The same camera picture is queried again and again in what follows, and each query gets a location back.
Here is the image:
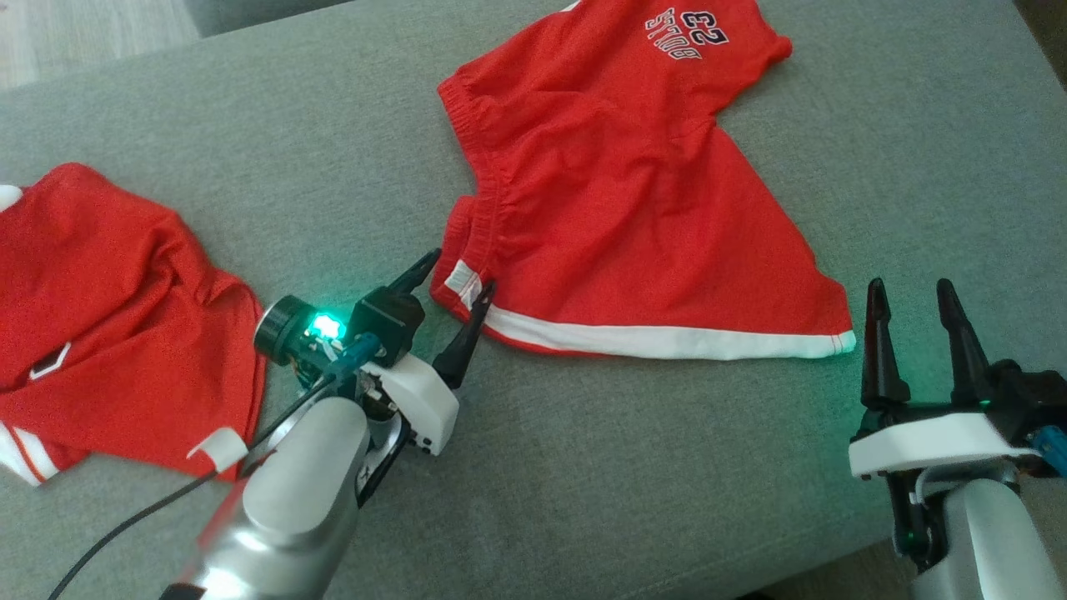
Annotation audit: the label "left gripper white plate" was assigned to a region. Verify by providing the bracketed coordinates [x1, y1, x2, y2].
[254, 247, 497, 509]

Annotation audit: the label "right arm cable blue plug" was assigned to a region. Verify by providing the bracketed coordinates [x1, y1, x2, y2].
[1029, 425, 1067, 480]

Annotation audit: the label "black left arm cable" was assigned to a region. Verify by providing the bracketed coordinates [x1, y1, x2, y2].
[48, 332, 384, 600]

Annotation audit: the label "white cable clip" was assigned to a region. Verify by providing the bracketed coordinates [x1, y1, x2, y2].
[186, 427, 249, 472]

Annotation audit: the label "red basketball jersey white trim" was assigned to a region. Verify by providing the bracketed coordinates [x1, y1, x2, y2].
[0, 162, 268, 487]

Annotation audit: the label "red basketball shorts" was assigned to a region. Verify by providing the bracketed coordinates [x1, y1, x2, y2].
[429, 0, 858, 362]

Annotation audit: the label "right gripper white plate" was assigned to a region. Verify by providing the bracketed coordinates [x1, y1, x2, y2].
[849, 277, 1043, 572]

